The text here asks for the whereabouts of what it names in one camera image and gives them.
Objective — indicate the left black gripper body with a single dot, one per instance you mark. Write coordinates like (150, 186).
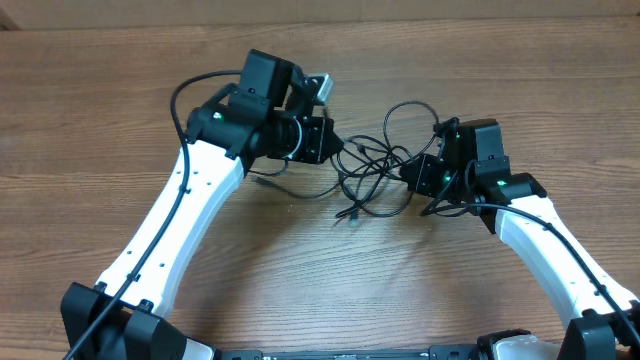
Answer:
(312, 138)

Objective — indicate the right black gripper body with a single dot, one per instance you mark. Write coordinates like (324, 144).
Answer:
(434, 179)

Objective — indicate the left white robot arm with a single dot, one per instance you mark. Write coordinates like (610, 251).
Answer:
(267, 109)

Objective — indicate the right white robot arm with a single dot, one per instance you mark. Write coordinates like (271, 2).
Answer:
(471, 174)

